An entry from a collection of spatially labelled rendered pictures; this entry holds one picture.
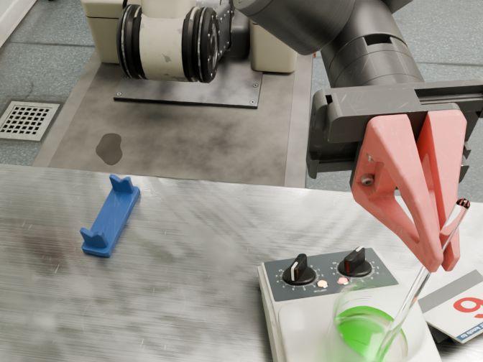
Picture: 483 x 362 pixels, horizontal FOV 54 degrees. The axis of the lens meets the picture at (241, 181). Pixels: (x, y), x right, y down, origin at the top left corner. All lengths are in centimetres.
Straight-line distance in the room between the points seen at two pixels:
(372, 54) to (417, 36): 199
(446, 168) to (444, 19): 220
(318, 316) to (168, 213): 25
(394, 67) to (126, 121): 105
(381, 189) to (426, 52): 193
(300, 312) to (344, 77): 20
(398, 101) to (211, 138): 96
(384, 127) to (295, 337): 21
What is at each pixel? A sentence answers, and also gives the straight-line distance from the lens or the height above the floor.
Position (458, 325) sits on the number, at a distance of 51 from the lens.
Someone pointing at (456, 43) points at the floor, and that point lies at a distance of 231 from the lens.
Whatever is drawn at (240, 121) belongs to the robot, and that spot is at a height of 37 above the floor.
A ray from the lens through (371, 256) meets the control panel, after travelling 51.
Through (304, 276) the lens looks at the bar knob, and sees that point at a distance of 47.
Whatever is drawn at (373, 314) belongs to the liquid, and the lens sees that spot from 39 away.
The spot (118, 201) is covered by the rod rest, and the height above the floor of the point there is 76.
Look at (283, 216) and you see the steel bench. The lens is 57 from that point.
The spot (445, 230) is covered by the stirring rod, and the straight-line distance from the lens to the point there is 24.
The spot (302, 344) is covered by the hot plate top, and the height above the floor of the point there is 84.
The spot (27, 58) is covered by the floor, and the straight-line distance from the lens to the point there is 233.
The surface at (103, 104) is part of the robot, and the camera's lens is 137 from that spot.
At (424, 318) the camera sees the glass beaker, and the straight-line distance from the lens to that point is 35.
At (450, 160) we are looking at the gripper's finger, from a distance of 26.
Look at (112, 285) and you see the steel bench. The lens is 55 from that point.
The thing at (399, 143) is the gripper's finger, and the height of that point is 104.
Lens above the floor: 122
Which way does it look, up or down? 50 degrees down
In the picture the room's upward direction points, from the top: 3 degrees counter-clockwise
